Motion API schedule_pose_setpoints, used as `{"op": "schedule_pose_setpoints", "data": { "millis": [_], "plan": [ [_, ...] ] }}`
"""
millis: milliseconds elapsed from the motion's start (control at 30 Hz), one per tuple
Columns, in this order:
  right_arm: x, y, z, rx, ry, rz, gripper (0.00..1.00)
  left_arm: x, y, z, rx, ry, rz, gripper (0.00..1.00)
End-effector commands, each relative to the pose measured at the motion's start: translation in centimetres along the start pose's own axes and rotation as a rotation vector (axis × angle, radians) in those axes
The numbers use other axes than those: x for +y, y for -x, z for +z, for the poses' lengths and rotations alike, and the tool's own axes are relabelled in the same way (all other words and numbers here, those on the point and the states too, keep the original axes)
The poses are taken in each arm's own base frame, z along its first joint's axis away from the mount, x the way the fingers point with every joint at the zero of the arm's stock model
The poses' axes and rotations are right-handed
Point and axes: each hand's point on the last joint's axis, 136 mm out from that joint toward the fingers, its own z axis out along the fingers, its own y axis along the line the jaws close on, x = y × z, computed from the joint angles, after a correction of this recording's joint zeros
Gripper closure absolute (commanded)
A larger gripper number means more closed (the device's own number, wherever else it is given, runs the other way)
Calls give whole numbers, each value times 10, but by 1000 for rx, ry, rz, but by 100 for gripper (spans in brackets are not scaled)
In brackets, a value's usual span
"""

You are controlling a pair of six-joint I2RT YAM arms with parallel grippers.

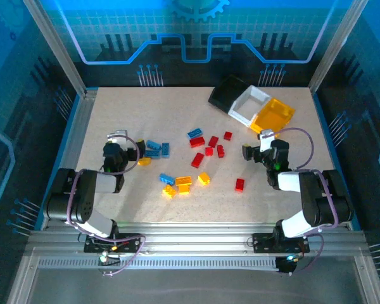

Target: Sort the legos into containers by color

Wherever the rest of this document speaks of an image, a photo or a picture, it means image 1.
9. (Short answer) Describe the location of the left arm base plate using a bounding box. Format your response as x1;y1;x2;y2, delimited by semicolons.
83;233;143;254

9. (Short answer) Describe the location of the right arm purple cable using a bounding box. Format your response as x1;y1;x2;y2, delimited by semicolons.
261;127;339;277

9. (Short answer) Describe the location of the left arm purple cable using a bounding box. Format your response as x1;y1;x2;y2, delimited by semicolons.
66;134;146;277

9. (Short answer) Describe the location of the aluminium side rail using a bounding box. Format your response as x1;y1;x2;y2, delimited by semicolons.
40;87;98;231

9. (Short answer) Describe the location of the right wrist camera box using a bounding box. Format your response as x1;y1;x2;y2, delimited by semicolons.
258;129;276;152

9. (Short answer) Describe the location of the yellow plastic container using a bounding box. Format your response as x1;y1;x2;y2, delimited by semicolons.
249;97;296;134

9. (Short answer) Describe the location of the aluminium table rail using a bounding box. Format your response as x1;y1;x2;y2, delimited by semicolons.
25;221;368;254

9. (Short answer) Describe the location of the aluminium frame post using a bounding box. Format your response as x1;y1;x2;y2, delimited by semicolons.
308;0;370;93
22;0;89;98

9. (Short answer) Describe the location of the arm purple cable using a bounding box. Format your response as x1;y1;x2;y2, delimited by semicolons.
261;127;339;277
66;134;146;277

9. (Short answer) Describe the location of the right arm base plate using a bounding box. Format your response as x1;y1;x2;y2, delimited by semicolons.
251;232;310;254

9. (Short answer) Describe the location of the slotted grey cable duct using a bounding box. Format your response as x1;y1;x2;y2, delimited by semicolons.
37;256;279;270

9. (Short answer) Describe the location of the black plastic container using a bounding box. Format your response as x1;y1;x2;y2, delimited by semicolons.
208;75;251;114

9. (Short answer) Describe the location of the white plastic container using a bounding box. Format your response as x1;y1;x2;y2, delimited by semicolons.
227;85;272;128

